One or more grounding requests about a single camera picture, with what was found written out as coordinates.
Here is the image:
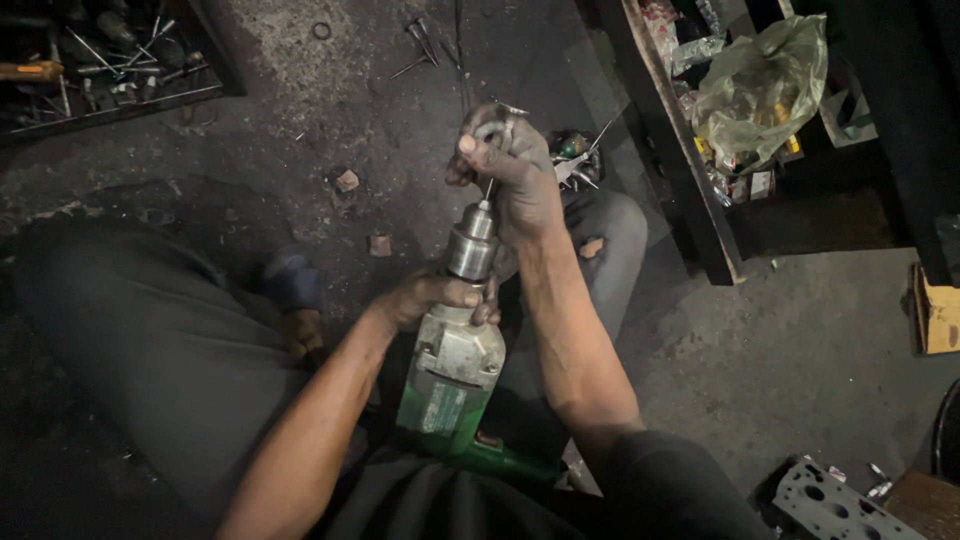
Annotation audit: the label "long metal pin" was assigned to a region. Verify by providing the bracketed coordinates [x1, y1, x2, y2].
[405, 22, 435, 64]
[388, 55, 433, 81]
[415, 18, 441, 67]

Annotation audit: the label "small shiny metal plug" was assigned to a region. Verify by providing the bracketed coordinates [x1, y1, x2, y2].
[866, 462, 895, 499]

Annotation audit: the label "person's right hand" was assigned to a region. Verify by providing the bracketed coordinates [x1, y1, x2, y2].
[444, 103, 568, 246]

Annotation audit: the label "person's left hand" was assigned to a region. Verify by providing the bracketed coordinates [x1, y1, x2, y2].
[371, 266, 504, 333]

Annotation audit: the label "brown cardboard box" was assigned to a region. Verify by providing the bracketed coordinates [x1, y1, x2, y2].
[909, 262, 960, 357]

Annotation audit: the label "small grey metal part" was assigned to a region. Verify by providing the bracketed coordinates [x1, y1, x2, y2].
[480, 101, 531, 151]

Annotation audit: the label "grey metal plate with holes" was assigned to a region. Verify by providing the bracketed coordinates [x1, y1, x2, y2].
[771, 456, 933, 540]

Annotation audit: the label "black round tyre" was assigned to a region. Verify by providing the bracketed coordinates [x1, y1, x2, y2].
[931, 377, 960, 485]

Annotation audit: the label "dark shelf rack with bags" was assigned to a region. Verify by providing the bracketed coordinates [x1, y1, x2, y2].
[596, 0, 960, 288]

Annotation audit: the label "green electric drill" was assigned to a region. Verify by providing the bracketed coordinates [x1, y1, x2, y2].
[393, 178, 565, 487]

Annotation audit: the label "person's grey trousers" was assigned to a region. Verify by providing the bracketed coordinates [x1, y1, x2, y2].
[11, 187, 651, 540]

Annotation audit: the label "brown wooden block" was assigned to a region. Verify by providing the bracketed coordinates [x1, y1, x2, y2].
[883, 470, 960, 540]

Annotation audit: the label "person's black shirt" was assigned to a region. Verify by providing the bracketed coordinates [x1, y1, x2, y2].
[311, 429, 777, 540]

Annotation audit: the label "cluster of tools with green knob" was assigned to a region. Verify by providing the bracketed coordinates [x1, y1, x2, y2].
[549, 118, 620, 193]

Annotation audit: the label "person's dark sandal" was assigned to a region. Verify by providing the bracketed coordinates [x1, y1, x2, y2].
[258, 247, 331, 369]

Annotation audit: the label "tray of assorted hand tools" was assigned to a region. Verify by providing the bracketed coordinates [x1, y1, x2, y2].
[0, 0, 246, 145]

